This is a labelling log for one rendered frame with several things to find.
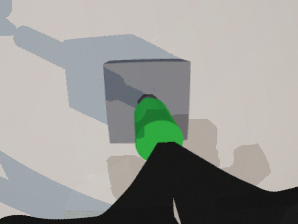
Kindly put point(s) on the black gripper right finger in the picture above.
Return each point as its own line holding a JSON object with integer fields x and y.
{"x": 204, "y": 194}

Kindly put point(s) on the green marker cap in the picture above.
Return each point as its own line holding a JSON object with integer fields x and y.
{"x": 154, "y": 124}

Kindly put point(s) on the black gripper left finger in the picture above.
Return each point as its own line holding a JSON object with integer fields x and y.
{"x": 149, "y": 199}

